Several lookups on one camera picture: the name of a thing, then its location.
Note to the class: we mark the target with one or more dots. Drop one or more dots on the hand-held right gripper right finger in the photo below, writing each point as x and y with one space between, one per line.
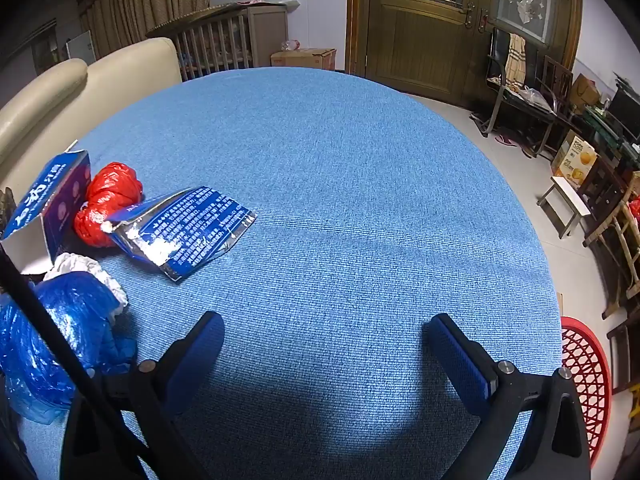
460 360

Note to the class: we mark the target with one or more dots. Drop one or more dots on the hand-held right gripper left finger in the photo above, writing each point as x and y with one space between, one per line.
195 360

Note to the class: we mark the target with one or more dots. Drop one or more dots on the blue foil packet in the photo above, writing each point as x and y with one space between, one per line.
190 225

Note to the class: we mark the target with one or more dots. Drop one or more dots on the red plastic basket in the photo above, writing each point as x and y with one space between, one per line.
595 385

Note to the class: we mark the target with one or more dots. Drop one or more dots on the blue plastic bag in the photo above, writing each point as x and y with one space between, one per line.
55 320

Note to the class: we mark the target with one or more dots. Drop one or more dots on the white tissue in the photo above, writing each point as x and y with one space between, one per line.
75 262

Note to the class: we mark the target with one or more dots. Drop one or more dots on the red plastic bag ball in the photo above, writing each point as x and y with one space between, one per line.
112 185

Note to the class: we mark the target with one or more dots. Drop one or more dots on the blue white toothpaste box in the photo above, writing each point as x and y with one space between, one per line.
45 195

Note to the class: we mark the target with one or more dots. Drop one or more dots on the blue tablecloth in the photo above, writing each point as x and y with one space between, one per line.
350 210

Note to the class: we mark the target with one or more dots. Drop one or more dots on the small white stool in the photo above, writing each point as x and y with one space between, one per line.
570 197

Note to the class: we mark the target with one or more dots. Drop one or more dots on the wicker chair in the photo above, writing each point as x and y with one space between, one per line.
620 220

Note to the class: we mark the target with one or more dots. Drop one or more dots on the pink slipper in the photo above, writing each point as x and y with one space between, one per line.
507 140

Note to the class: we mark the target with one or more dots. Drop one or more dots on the orange printed carton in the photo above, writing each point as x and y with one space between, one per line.
575 160

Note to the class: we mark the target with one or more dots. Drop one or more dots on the translucent plastic bag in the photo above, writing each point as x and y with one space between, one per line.
527 95

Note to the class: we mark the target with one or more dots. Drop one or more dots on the brown paper bag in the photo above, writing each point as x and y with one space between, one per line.
585 92

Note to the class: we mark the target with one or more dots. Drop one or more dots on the cream leather sofa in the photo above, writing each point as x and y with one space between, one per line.
125 70

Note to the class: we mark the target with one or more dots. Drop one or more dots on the black monitor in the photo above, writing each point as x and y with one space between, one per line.
627 110

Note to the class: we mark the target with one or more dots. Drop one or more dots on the beige striped scarf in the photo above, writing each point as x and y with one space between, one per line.
514 60

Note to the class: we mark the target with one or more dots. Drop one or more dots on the dark wooden chair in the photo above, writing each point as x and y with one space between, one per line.
547 67

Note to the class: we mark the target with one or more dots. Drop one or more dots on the black metal chair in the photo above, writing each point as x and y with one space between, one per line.
500 50

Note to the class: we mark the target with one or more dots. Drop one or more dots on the wooden crib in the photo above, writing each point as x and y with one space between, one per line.
215 45

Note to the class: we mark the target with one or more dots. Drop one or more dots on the wooden double door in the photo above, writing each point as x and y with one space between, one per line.
425 45

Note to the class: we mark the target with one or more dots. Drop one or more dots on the brown cardboard box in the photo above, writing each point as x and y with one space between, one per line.
305 59

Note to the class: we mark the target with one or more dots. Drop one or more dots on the clear plastic bag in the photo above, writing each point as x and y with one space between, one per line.
291 46

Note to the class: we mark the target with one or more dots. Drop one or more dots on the white board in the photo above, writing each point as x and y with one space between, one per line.
81 46

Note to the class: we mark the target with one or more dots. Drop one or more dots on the beige curtain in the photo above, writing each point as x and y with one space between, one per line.
140 0

